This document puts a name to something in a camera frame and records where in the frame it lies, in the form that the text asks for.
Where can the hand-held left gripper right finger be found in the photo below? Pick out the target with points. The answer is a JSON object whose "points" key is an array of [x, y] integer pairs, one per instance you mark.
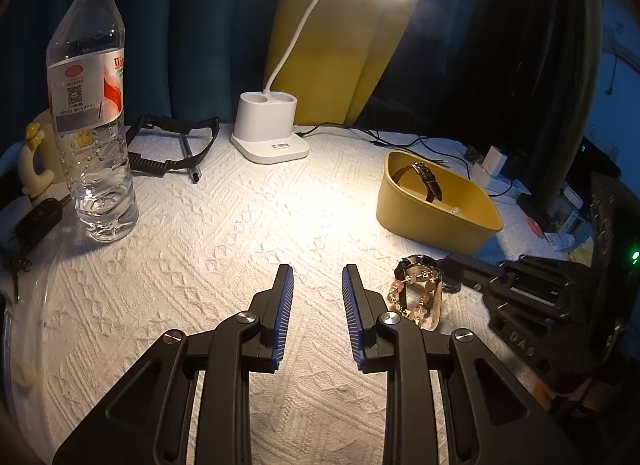
{"points": [[351, 315]]}

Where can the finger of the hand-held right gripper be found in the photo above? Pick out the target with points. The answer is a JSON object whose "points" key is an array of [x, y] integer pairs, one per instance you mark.
{"points": [[470, 272]]}

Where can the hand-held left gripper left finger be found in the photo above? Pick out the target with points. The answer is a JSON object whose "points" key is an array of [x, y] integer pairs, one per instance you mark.
{"points": [[283, 315]]}

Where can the yellow plastic bin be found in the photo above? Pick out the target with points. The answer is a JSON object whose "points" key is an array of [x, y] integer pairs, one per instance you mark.
{"points": [[425, 220]]}

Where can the red round disc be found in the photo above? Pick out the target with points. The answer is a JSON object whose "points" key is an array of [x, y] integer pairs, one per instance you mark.
{"points": [[535, 228]]}

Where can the white textured tablecloth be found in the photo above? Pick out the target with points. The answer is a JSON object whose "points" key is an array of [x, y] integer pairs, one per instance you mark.
{"points": [[250, 225]]}

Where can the white charger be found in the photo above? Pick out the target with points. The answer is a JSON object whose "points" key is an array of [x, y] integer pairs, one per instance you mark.
{"points": [[492, 160]]}

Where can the white desk lamp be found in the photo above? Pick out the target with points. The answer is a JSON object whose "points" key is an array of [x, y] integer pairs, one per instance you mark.
{"points": [[267, 125]]}

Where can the black hand grip exerciser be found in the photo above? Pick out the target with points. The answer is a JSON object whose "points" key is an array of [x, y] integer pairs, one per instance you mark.
{"points": [[170, 125]]}

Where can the clear plastic water bottle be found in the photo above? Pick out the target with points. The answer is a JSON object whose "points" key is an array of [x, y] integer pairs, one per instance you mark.
{"points": [[92, 145]]}

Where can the yellow curtain panel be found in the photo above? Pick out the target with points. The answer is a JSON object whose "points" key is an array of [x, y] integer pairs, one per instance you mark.
{"points": [[325, 60]]}

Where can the black car key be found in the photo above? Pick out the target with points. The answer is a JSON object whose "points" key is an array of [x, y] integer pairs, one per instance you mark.
{"points": [[35, 222]]}

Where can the dark blue curtain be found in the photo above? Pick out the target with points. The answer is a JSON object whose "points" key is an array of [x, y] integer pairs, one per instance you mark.
{"points": [[200, 20]]}

